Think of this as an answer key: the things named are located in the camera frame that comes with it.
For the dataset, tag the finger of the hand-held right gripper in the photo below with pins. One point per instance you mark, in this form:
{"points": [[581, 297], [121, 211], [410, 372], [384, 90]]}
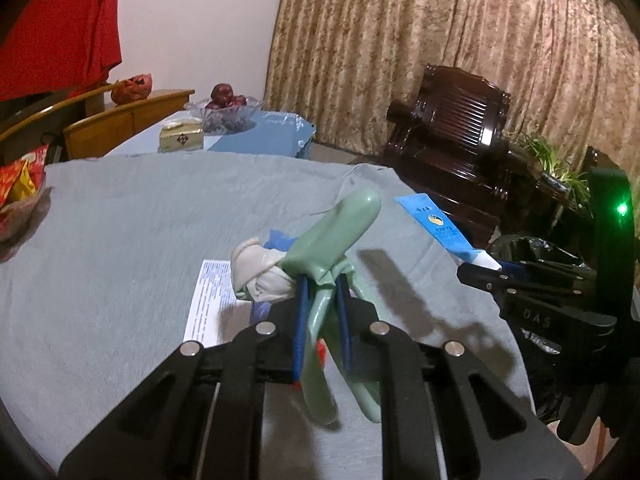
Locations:
{"points": [[480, 275], [515, 267]]}

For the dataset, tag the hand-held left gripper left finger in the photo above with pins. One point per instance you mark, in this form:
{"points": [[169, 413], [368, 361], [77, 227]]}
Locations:
{"points": [[301, 320]]}

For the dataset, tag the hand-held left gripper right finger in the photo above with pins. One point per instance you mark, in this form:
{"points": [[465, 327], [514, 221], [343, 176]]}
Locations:
{"points": [[345, 330]]}

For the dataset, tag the bin with black liner bag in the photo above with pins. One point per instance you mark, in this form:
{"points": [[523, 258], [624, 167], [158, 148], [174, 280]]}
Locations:
{"points": [[530, 247]]}

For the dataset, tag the blue squeeze tube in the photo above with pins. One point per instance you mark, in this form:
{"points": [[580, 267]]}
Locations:
{"points": [[435, 225]]}

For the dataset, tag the green rubber glove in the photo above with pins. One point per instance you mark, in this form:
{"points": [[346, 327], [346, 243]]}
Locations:
{"points": [[345, 225]]}

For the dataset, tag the dark wooden side table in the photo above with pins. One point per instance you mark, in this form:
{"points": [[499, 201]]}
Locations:
{"points": [[530, 210]]}

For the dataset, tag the blue plastic wrapper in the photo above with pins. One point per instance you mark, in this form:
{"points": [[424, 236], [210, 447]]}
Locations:
{"points": [[276, 239]]}

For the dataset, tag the white printed paper leaflet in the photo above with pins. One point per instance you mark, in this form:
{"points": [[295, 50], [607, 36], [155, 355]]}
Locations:
{"points": [[210, 300]]}

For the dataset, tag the green potted plant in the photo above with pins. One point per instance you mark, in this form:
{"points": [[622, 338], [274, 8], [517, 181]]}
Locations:
{"points": [[555, 165]]}

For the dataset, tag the dark wooden armchair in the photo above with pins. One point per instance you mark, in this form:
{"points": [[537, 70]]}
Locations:
{"points": [[450, 125]]}

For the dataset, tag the light blue tablecloth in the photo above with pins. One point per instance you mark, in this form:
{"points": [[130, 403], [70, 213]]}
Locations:
{"points": [[270, 132]]}

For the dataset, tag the grey tablecloth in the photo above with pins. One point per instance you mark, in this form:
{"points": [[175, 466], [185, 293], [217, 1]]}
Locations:
{"points": [[125, 220]]}

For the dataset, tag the glass fruit bowl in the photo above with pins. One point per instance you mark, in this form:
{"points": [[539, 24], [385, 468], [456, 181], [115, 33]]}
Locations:
{"points": [[235, 117]]}

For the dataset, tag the gold tissue box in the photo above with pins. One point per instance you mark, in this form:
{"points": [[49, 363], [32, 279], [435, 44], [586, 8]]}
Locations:
{"points": [[181, 135]]}

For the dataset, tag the red apple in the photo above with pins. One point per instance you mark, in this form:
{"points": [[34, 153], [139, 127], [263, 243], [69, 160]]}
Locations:
{"points": [[221, 95], [239, 101]]}

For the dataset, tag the beige patterned curtain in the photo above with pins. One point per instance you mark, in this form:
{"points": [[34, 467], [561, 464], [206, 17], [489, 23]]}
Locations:
{"points": [[400, 35]]}

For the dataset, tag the wooden television cabinet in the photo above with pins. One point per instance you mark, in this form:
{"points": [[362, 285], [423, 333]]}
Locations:
{"points": [[120, 120]]}

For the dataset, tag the red plastic bag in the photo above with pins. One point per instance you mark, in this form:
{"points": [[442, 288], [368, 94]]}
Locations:
{"points": [[131, 89]]}

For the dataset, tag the yellow snack packet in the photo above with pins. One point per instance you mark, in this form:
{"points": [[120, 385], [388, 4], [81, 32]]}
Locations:
{"points": [[22, 185]]}

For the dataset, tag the large red snack packet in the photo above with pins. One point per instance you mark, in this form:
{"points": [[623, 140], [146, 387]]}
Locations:
{"points": [[35, 160]]}

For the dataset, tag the black television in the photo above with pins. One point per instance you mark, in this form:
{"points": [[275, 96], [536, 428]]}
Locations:
{"points": [[25, 110]]}

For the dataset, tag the red cloth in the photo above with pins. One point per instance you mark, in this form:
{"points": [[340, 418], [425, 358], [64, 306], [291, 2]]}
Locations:
{"points": [[55, 35]]}

